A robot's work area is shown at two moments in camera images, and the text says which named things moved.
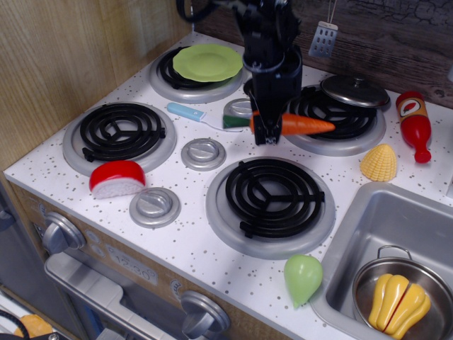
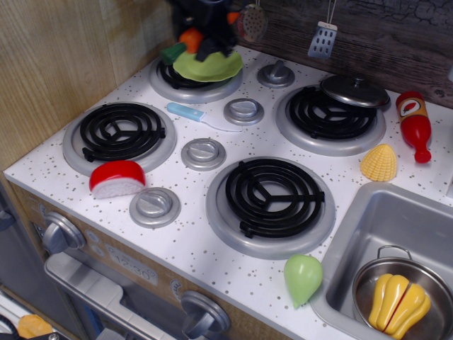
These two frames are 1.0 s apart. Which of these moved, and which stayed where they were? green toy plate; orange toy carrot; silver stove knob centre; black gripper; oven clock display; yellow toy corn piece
Moved: black gripper; orange toy carrot
Stayed: green toy plate; yellow toy corn piece; oven clock display; silver stove knob centre
